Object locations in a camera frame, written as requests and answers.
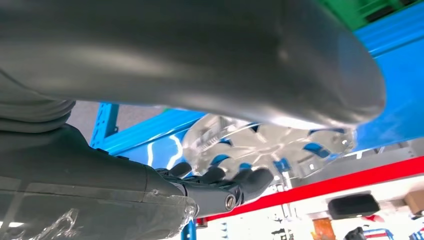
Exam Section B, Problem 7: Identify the blue steel shelf rack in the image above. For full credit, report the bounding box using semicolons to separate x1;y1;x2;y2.
90;1;424;240

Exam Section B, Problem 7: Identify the green plastic crate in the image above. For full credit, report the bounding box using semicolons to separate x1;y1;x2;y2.
316;0;424;31

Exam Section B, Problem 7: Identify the red barrier belt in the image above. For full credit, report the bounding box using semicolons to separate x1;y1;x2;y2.
195;155;424;229

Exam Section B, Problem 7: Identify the orange paper bag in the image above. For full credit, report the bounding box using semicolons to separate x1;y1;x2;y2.
312;217;337;240

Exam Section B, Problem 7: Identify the black zip case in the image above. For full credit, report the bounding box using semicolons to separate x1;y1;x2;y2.
327;193;381;221

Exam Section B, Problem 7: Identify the brown cardboard box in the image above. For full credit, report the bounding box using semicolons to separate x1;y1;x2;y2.
403;189;424;216

